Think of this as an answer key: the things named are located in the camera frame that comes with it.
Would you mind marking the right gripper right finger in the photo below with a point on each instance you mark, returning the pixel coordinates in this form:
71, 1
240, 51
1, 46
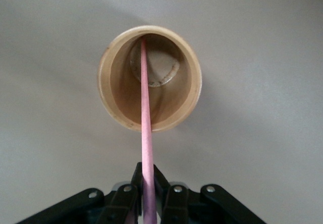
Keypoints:
175, 203

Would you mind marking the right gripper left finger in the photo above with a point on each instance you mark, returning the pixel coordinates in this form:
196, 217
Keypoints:
123, 203

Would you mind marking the pink spoon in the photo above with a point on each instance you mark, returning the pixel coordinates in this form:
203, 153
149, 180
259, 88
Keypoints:
147, 145

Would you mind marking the wooden cup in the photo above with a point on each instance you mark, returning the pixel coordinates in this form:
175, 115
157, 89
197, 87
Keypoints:
121, 95

